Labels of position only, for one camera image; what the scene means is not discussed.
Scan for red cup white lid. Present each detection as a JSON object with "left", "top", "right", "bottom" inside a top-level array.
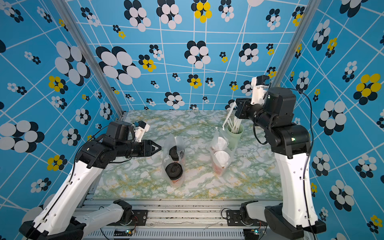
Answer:
[{"left": 215, "top": 137, "right": 228, "bottom": 151}]

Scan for aluminium corner post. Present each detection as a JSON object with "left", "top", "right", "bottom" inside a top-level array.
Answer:
[
  {"left": 52, "top": 1, "right": 124, "bottom": 119},
  {"left": 269, "top": 0, "right": 322, "bottom": 91}
]

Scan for aluminium right corner post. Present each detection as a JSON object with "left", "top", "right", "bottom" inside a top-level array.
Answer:
[{"left": 269, "top": 0, "right": 322, "bottom": 91}]

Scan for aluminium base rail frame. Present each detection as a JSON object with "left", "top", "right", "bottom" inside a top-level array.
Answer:
[{"left": 80, "top": 197, "right": 319, "bottom": 240}]

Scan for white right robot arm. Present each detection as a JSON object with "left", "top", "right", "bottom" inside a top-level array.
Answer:
[{"left": 235, "top": 87, "right": 327, "bottom": 240}]

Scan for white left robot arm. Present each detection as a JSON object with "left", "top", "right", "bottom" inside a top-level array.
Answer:
[{"left": 19, "top": 121, "right": 162, "bottom": 240}]

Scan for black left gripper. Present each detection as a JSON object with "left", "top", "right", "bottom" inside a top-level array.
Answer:
[{"left": 118, "top": 138, "right": 164, "bottom": 158}]

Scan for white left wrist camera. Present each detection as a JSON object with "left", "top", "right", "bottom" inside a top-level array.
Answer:
[{"left": 135, "top": 121, "right": 150, "bottom": 143}]

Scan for white paper straw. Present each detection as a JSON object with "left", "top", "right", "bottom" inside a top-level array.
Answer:
[
  {"left": 214, "top": 127, "right": 219, "bottom": 139},
  {"left": 222, "top": 102, "right": 237, "bottom": 131}
]

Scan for white paper straws bundle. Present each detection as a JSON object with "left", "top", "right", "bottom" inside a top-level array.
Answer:
[{"left": 229, "top": 117, "right": 242, "bottom": 134}]

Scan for green straw holder cup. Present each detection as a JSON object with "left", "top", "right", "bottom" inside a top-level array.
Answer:
[{"left": 226, "top": 125, "right": 244, "bottom": 151}]

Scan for translucent plastic carrier bag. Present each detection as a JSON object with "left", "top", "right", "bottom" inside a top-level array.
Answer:
[{"left": 208, "top": 127, "right": 235, "bottom": 177}]

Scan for aluminium left corner post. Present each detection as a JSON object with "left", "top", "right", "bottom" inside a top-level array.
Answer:
[{"left": 52, "top": 1, "right": 124, "bottom": 119}]

